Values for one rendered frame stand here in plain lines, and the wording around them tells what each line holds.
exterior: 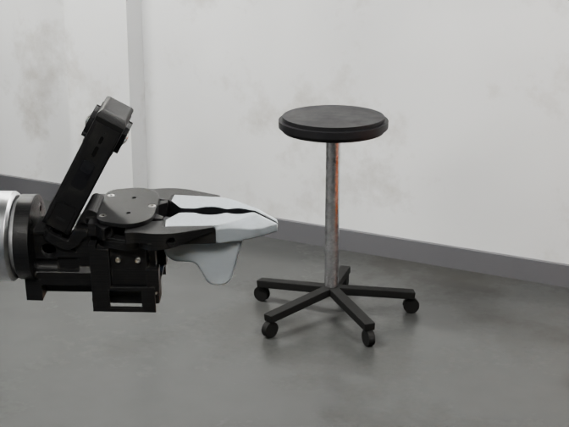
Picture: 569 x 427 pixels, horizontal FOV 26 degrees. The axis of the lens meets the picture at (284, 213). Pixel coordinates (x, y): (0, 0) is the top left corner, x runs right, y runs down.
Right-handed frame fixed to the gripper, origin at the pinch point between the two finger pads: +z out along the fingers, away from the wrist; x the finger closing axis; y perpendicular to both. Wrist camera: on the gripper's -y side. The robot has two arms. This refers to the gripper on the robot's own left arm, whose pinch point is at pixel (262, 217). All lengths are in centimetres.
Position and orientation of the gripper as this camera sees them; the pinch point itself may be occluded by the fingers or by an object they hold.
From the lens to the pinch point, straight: 101.2
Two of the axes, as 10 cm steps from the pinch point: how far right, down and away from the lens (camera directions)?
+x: -0.3, 4.2, -9.1
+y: 0.0, 9.1, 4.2
